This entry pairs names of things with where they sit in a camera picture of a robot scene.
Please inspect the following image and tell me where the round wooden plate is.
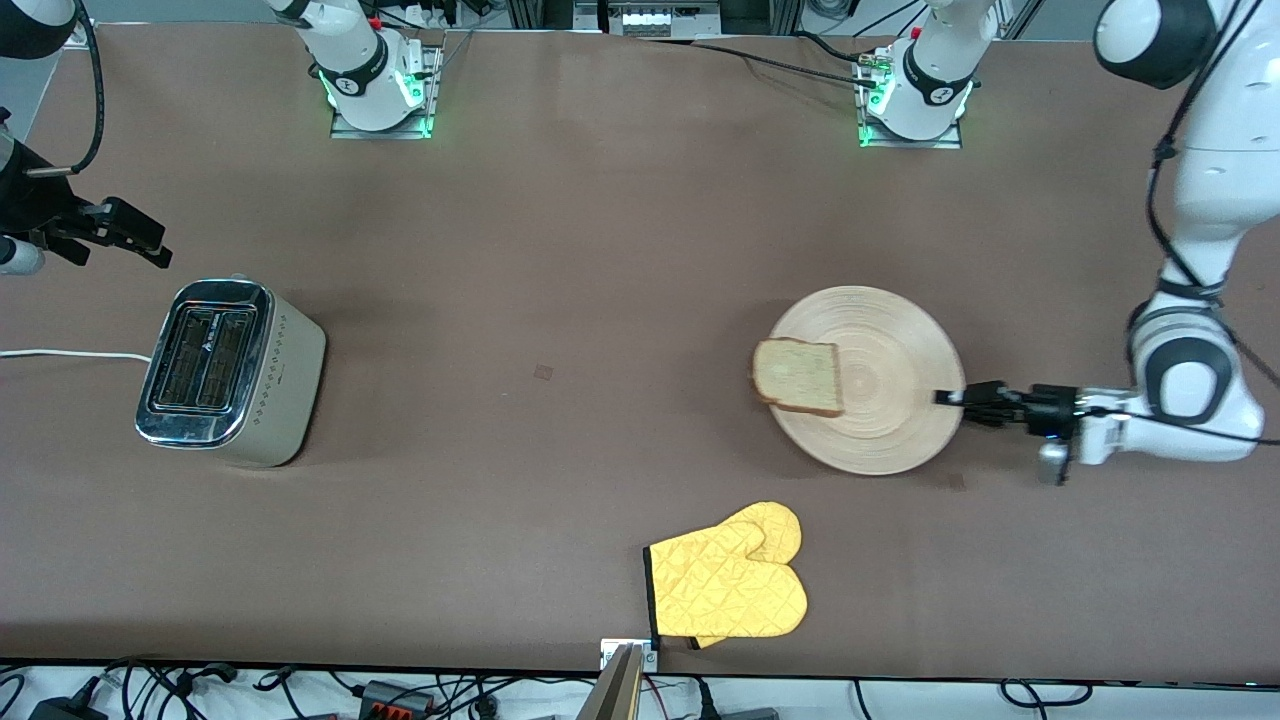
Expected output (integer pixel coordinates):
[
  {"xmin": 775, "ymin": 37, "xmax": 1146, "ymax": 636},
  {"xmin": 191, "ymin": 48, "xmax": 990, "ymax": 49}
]
[{"xmin": 768, "ymin": 286, "xmax": 967, "ymax": 477}]

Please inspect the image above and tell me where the brown bread slice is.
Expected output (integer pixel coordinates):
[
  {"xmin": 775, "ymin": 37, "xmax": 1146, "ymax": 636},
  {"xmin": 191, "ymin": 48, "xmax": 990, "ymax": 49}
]
[{"xmin": 751, "ymin": 337, "xmax": 844, "ymax": 419}]

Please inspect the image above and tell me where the beige chrome two-slot toaster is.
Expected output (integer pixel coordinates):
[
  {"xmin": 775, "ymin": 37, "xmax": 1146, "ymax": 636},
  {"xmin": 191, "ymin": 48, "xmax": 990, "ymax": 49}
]
[{"xmin": 135, "ymin": 275, "xmax": 328, "ymax": 469}]

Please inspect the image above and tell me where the yellow quilted oven mitt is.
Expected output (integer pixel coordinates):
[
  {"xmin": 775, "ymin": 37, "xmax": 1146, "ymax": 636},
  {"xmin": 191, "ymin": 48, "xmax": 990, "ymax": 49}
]
[{"xmin": 643, "ymin": 501, "xmax": 809, "ymax": 651}]

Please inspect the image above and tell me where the black power adapter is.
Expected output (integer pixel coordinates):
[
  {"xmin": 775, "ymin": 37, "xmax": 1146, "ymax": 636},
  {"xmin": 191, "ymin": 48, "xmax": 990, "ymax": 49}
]
[{"xmin": 28, "ymin": 695, "xmax": 109, "ymax": 720}]

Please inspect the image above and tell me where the white power strip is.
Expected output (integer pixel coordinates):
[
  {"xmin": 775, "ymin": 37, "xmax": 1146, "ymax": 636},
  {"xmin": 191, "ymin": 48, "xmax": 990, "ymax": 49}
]
[{"xmin": 600, "ymin": 0, "xmax": 723, "ymax": 39}]

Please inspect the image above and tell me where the black red connector block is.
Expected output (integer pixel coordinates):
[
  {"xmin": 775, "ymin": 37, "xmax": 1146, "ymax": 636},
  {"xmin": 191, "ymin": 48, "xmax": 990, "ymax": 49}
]
[{"xmin": 360, "ymin": 680, "xmax": 437, "ymax": 717}]

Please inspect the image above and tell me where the white toaster power cord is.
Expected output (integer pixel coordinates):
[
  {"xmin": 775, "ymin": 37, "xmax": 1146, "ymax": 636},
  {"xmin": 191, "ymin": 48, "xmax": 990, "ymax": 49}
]
[{"xmin": 0, "ymin": 348, "xmax": 153, "ymax": 364}]

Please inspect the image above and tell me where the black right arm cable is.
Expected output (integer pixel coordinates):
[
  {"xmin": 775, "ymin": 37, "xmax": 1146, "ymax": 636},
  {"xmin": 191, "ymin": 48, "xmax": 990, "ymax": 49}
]
[{"xmin": 25, "ymin": 0, "xmax": 106, "ymax": 179}]

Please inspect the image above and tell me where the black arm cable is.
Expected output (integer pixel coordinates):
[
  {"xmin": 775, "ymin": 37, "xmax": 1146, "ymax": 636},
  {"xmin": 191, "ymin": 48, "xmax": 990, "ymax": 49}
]
[
  {"xmin": 25, "ymin": 0, "xmax": 106, "ymax": 179},
  {"xmin": 1145, "ymin": 0, "xmax": 1280, "ymax": 446}
]

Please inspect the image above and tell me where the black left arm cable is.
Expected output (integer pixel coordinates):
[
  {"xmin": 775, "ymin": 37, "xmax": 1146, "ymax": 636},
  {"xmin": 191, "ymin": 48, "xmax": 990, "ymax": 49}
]
[{"xmin": 1145, "ymin": 0, "xmax": 1280, "ymax": 446}]

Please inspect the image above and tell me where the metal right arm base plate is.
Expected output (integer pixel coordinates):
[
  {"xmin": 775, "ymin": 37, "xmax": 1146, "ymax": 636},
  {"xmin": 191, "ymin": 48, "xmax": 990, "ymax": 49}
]
[{"xmin": 330, "ymin": 40, "xmax": 438, "ymax": 141}]

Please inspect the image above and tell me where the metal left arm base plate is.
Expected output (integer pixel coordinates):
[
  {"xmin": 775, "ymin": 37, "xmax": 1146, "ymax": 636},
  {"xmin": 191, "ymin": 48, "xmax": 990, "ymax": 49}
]
[{"xmin": 858, "ymin": 50, "xmax": 964, "ymax": 151}]

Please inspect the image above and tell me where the black looped floor cable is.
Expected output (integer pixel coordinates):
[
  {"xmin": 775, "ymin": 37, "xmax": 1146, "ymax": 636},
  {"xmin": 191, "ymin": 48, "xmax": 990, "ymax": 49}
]
[{"xmin": 1000, "ymin": 680, "xmax": 1093, "ymax": 709}]

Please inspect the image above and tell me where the long black table cable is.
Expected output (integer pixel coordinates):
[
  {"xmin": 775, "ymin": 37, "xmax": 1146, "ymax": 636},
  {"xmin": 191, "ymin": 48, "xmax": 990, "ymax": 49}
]
[{"xmin": 640, "ymin": 35, "xmax": 881, "ymax": 87}]

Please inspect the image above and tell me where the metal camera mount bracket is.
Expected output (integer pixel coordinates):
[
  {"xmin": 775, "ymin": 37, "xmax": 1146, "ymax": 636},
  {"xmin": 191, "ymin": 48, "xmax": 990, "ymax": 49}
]
[{"xmin": 600, "ymin": 638, "xmax": 659, "ymax": 673}]

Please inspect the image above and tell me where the tan camera stand bar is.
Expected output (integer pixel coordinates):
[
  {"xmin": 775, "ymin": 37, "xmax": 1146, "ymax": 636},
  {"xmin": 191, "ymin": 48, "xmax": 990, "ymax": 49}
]
[{"xmin": 577, "ymin": 645, "xmax": 644, "ymax": 720}]

